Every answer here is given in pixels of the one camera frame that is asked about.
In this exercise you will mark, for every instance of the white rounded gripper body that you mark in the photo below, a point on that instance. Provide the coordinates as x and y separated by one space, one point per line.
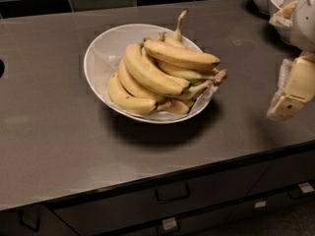
304 24

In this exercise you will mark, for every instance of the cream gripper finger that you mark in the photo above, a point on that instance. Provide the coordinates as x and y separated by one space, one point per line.
296 87
282 18

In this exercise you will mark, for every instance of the yellow banana under top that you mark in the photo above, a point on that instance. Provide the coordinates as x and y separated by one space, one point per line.
193 76

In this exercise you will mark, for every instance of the thin banana beside curved one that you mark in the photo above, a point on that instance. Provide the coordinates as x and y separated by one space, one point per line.
153 65

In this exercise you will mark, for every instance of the small bottom yellow banana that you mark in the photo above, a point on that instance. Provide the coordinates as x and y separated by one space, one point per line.
181 107

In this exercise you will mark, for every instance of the long curved yellow banana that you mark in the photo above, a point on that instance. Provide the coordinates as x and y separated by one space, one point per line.
150 78

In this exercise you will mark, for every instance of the lowest left yellow banana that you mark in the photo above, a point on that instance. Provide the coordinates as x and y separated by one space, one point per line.
122 98

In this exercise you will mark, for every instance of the large white banana bowl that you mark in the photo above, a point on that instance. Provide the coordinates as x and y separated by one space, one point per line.
101 62

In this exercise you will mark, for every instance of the dark right drawer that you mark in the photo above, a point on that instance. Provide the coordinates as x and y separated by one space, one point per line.
286 171

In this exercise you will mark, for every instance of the dark drawer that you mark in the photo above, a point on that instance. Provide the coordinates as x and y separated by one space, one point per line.
286 171
106 214
204 218

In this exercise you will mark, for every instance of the dark lower drawer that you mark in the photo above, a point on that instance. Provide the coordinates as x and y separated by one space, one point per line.
204 218

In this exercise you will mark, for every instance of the dark upper middle drawer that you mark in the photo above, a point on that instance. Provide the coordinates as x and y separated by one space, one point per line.
106 214

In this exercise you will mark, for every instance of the dark left cabinet door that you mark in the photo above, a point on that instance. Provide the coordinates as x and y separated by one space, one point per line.
51 224

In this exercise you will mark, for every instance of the drawer handle with label right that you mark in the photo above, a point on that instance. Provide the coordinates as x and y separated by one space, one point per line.
302 191

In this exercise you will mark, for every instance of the drawer handle with label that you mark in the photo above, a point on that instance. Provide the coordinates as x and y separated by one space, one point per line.
169 225
302 191

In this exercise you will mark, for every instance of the black drawer handle middle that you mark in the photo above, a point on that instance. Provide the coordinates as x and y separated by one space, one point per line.
172 193

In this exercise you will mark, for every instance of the drawer handle with label bottom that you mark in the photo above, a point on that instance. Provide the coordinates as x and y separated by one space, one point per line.
169 225

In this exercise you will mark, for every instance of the black handle left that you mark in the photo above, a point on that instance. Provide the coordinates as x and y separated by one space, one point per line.
29 219

